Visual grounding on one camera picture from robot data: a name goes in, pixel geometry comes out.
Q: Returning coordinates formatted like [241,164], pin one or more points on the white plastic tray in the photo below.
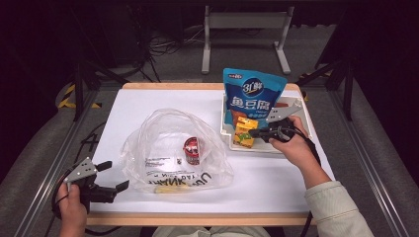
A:
[267,148]

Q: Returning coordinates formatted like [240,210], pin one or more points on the person's lap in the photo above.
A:
[210,232]

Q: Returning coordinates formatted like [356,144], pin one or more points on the yellow black floor tape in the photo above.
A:
[66,98]

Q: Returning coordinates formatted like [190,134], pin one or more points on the yellow drink carton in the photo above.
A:
[242,136]

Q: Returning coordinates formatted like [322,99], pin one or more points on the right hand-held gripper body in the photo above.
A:
[283,113]

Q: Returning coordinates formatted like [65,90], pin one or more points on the brown rectangular box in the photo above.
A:
[282,105]

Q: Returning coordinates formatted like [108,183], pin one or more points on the person's left hand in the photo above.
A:
[74,214]

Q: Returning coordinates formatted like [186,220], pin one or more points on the blue snack pouch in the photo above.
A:
[253,98]

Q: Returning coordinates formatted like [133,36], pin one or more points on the aluminium frame rail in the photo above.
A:
[369,164]
[69,141]

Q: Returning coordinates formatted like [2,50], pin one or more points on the clear plastic smiley bag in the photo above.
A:
[210,171]

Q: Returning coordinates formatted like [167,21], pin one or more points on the red round can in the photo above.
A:
[192,154]

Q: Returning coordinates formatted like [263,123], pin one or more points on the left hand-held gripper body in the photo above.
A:
[80,170]

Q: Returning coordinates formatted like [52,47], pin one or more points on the person's right hand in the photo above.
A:
[301,149]

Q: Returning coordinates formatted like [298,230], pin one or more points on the white table mat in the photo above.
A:
[263,184]

